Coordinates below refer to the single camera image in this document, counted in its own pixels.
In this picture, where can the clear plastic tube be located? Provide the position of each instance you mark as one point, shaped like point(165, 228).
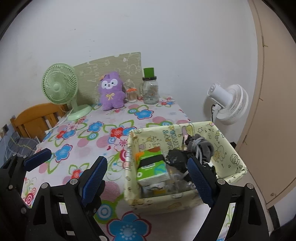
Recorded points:
point(179, 182)

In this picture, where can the toothpick jar with orange lid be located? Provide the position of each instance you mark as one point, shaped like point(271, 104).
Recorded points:
point(131, 96)

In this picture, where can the grey sock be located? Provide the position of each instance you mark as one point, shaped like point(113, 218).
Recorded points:
point(203, 148)

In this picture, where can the wooden bed headboard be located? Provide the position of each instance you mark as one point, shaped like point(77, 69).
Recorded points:
point(34, 118)

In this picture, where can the black cloth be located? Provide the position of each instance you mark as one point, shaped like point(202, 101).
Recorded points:
point(177, 160)

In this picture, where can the green desk fan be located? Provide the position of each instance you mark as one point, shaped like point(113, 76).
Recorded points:
point(56, 87)

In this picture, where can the white standing fan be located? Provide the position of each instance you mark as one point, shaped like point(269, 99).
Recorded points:
point(231, 104)

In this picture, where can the purple plush toy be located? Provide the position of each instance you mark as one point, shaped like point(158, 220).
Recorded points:
point(111, 95)

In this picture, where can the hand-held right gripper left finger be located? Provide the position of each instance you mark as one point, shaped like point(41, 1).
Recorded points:
point(94, 180)

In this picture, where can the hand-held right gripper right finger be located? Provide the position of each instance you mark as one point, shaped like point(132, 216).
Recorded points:
point(201, 180)

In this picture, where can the green tissue pack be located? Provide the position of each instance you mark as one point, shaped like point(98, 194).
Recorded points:
point(150, 176)

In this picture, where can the beige door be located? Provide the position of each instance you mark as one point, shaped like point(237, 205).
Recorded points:
point(277, 104)

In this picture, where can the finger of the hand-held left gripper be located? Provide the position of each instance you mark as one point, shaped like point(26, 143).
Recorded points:
point(96, 204)
point(38, 158)

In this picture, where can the green cartoon print board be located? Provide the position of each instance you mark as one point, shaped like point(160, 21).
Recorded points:
point(92, 67)

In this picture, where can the grey plaid bedding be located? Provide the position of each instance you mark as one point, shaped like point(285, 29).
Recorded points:
point(16, 146)

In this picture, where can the yellow cartoon print box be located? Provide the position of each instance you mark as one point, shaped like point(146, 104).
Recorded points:
point(161, 204)

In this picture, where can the glass jar with green lid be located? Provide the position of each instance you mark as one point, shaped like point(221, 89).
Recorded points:
point(150, 92)

